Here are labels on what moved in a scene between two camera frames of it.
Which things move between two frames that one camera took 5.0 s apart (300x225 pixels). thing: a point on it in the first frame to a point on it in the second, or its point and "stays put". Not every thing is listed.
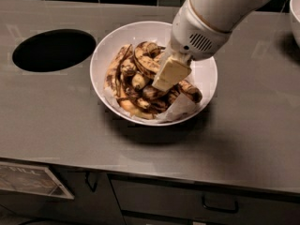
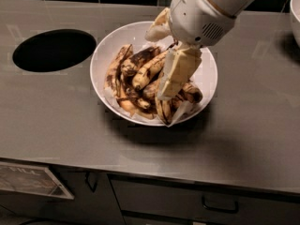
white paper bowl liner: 181,109 to 132,81
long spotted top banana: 149,57 to 165,108
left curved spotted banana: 111,80 stays put
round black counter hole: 53,49 stays put
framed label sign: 31,179 stays put
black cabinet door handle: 88,182 stays put
